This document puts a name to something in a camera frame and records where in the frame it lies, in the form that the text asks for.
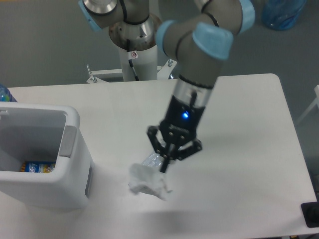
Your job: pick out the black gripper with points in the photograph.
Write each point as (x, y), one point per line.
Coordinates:
(175, 137)

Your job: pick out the clear crushed plastic bottle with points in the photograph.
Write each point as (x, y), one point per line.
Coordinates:
(154, 160)

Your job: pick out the clear plastic wrapper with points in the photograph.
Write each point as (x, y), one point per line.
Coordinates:
(148, 180)

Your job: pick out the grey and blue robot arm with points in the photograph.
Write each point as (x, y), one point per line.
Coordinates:
(199, 45)

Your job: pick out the white plastic trash can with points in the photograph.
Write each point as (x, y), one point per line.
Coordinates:
(46, 133)

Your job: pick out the colourful snack wrapper in bin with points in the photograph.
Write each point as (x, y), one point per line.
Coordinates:
(37, 167)

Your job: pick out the black device at table corner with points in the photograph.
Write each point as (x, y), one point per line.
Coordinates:
(310, 212)

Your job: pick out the blue bottle at left edge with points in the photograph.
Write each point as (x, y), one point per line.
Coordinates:
(5, 94)

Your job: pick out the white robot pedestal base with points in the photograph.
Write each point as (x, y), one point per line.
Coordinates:
(138, 54)

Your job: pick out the white frame at right edge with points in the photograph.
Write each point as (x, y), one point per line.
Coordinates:
(311, 108)

